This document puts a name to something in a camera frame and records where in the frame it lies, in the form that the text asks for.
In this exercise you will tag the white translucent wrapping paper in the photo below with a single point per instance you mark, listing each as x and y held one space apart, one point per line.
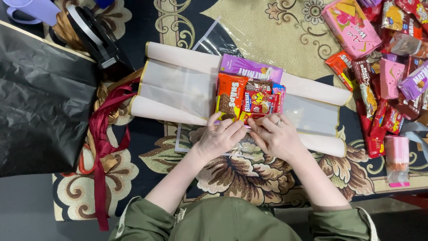
177 87

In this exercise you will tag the person's right hand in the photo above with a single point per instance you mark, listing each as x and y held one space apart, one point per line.
277 139

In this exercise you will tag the large pink wafer pack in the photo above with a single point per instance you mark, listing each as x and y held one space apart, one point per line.
351 28

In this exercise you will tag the clear cellophane sheet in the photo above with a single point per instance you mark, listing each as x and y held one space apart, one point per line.
234 36

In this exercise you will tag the black wrapping paper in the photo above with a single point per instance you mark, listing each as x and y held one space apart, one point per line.
43 107

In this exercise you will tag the blue object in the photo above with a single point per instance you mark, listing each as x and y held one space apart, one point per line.
104 2

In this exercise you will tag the red biscuit packet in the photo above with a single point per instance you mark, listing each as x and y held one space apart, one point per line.
259 102

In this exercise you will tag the green jacket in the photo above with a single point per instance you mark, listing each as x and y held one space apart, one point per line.
234 221

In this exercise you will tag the gold satin ribbon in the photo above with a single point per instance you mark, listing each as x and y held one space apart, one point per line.
67 31
103 97

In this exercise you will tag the pink marshmallow tube pack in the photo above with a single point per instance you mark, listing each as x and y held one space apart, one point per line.
397 157

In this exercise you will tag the black tape dispenser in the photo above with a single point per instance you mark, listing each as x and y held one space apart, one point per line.
95 36

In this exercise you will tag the person's left hand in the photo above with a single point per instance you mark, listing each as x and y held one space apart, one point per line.
219 139

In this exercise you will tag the small red snack packet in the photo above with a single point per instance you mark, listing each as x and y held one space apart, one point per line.
252 116

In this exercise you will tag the dark red satin ribbon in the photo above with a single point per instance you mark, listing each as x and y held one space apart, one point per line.
100 144

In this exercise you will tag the lilac mug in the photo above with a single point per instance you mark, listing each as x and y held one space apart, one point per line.
33 10

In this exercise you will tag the blue and pink snack packet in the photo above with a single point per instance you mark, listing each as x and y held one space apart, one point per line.
279 97

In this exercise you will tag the orange wafer packet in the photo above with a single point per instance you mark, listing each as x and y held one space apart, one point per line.
230 95

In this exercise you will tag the grey satin ribbon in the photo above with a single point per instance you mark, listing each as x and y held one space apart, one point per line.
416 135

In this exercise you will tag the purple snack box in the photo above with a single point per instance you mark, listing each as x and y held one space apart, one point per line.
249 68

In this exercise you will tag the floral patterned carpet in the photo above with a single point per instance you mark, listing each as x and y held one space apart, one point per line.
267 36

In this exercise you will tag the heap of assorted snack packets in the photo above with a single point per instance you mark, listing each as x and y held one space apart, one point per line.
391 87

